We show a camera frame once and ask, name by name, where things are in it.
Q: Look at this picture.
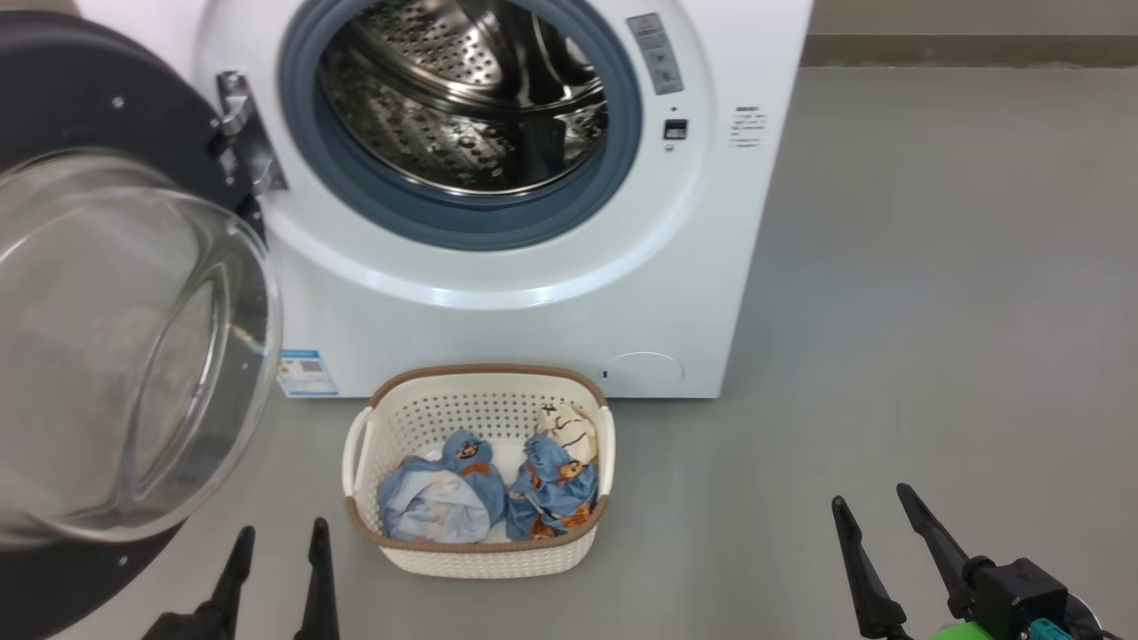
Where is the white front-loading washing machine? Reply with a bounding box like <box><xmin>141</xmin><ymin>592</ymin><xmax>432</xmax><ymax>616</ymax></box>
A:
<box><xmin>76</xmin><ymin>0</ymin><xmax>814</xmax><ymax>400</ymax></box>

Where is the blue energy label sticker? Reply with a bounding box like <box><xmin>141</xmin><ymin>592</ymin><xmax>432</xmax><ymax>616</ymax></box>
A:
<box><xmin>276</xmin><ymin>349</ymin><xmax>341</xmax><ymax>398</ymax></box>

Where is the metal door hinge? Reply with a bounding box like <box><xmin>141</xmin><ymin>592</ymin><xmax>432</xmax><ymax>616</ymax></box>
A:
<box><xmin>215</xmin><ymin>71</ymin><xmax>288</xmax><ymax>197</ymax></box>

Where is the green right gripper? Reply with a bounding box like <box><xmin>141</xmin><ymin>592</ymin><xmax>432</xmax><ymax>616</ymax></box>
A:
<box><xmin>830</xmin><ymin>484</ymin><xmax>1038</xmax><ymax>640</ymax></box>

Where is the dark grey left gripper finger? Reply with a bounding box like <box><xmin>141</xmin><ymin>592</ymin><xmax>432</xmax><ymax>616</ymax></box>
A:
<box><xmin>293</xmin><ymin>518</ymin><xmax>341</xmax><ymax>640</ymax></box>
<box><xmin>142</xmin><ymin>526</ymin><xmax>256</xmax><ymax>640</ymax></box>

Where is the blue bear print garment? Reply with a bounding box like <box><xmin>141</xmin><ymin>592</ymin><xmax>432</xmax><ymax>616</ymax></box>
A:
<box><xmin>377</xmin><ymin>430</ymin><xmax>509</xmax><ymax>545</ymax></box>

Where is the cream perforated laundry basket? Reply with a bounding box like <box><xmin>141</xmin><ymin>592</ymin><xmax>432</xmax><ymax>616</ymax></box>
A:
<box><xmin>342</xmin><ymin>363</ymin><xmax>617</xmax><ymax>580</ymax></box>

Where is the round black glass washer door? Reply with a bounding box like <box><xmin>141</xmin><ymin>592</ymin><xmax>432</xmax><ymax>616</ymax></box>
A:
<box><xmin>0</xmin><ymin>11</ymin><xmax>284</xmax><ymax>640</ymax></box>

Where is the grey instruction label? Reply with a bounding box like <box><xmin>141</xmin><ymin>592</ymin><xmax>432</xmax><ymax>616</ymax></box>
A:
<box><xmin>627</xmin><ymin>12</ymin><xmax>685</xmax><ymax>96</ymax></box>

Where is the round white filter cover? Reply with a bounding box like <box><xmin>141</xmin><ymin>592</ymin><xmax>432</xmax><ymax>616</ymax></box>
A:
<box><xmin>602</xmin><ymin>351</ymin><xmax>685</xmax><ymax>397</ymax></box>

